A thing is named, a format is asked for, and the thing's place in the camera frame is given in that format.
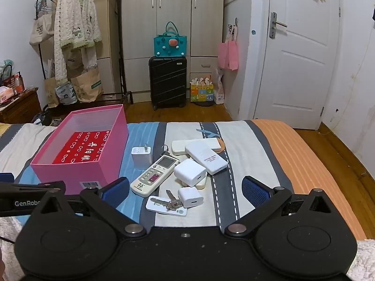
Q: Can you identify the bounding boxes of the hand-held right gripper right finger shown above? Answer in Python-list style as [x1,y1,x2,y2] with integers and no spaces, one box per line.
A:
[224,176,337,238]

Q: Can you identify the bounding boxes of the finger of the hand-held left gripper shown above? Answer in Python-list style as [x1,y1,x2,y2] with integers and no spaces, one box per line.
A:
[0,173,67,194]

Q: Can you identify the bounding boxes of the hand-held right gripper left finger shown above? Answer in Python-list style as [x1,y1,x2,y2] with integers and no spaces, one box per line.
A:
[35,177,147,238]

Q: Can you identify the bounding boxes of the pink cardboard box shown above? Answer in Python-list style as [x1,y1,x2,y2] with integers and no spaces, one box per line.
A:
[30,104,129,195]

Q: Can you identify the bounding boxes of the white remote control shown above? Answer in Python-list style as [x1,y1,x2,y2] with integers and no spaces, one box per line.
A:
[130,155,180,197]

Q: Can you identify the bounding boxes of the white plug charger with prongs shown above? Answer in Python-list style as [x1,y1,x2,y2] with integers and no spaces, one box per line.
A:
[131,144,153,169]

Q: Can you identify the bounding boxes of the white power bank pink label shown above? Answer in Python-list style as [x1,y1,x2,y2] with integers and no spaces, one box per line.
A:
[185,140,229,175]

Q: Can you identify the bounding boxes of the large white charger cube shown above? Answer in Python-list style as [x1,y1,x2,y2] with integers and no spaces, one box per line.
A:
[174,159,207,187]

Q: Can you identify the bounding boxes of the striped bed sheet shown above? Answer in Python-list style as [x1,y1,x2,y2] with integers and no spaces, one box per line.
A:
[0,119,367,240]

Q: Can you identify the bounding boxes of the cream flat charger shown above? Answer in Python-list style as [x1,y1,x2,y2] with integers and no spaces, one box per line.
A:
[182,173,208,190]

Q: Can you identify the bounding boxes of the metal keys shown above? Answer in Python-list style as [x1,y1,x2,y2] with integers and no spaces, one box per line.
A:
[151,190,184,211]

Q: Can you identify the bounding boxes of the small white charger cube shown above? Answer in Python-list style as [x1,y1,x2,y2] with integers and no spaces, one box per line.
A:
[177,187,200,208]

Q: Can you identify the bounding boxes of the wooden nightstand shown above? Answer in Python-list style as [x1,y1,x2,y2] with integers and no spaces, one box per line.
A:
[0,87,42,124]

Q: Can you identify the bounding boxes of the pink tissue pack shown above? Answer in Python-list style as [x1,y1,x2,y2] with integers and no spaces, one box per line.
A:
[0,86,16,103]

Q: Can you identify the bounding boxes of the narrow brown paper bag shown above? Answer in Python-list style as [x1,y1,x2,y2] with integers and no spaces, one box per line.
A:
[44,77,61,108]

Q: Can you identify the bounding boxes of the white and green bag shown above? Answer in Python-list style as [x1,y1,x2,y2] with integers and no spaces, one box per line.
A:
[55,82,77,105]

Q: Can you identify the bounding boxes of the red gift bag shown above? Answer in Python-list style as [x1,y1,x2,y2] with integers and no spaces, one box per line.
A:
[1,71,26,95]

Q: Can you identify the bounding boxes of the white plastic bag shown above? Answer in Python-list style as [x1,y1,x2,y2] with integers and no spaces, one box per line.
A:
[213,67,226,105]

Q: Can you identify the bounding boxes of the large brown paper bag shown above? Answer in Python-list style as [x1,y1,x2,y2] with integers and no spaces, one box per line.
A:
[71,67,104,103]

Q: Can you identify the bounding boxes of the black suitcase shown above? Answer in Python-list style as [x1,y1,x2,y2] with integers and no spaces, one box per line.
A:
[148,55,188,111]

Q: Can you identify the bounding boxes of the white fuzzy blanket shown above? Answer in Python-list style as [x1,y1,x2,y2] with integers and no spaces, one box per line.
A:
[0,215,375,281]

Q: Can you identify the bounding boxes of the white door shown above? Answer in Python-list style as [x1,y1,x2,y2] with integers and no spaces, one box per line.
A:
[252,0,343,131]

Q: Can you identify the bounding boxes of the pink paper bag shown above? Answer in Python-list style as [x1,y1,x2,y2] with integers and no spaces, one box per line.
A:
[218,39,239,71]

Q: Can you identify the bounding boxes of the black clothes rack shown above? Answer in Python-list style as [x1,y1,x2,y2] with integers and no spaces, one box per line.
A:
[36,0,134,106]

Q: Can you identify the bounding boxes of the canvas tote bag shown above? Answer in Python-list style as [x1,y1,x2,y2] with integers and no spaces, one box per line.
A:
[29,13,55,46]

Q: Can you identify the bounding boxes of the teal tote bag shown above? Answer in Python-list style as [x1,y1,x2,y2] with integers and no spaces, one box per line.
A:
[154,21,188,58]

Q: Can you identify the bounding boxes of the white knit cardigan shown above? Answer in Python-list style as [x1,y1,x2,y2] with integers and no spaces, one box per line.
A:
[54,0,103,86]

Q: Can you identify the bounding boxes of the beige wardrobe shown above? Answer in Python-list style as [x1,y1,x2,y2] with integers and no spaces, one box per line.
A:
[93,0,225,104]

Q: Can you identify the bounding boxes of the metal door handle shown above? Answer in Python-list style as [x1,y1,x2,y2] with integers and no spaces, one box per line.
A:
[269,12,288,39]

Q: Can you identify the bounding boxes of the wire clothes hangers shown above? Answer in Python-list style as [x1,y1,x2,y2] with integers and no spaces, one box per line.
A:
[36,0,57,15]

